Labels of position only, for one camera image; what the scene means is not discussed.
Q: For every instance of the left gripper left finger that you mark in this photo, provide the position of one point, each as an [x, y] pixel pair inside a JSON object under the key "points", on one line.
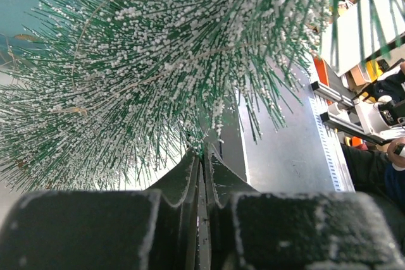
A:
{"points": [[150, 229]]}

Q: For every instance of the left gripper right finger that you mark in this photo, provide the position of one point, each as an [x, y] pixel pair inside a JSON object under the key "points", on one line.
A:
{"points": [[316, 230]]}

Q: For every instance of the small frosted christmas tree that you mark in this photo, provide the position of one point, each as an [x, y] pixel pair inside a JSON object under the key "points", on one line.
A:
{"points": [[107, 91]]}

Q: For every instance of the person in dark clothes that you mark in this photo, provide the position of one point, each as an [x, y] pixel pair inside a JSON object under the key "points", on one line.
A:
{"points": [[375, 171]]}

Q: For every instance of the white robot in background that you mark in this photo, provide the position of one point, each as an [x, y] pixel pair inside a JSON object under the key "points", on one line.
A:
{"points": [[373, 123]]}

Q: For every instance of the orange bin in background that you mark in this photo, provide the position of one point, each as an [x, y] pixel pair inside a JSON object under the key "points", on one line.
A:
{"points": [[321, 69]]}

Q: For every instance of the white board in background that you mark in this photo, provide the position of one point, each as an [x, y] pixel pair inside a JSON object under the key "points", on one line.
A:
{"points": [[365, 28]]}

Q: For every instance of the grey slotted cable duct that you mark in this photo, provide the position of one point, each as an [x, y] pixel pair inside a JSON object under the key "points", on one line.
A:
{"points": [[332, 150]]}

